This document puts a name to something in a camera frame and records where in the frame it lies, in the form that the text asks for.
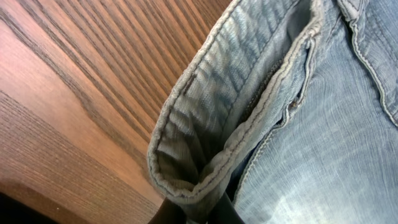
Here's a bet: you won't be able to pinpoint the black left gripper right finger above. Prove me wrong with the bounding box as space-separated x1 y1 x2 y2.
207 193 244 224

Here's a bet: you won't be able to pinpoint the light blue denim shorts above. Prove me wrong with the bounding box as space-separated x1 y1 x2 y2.
147 0 397 223

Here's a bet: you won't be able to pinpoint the folded black garment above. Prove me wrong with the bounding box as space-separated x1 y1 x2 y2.
1 193 57 224

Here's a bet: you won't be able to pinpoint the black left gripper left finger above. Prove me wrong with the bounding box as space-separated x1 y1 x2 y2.
148 198 187 224

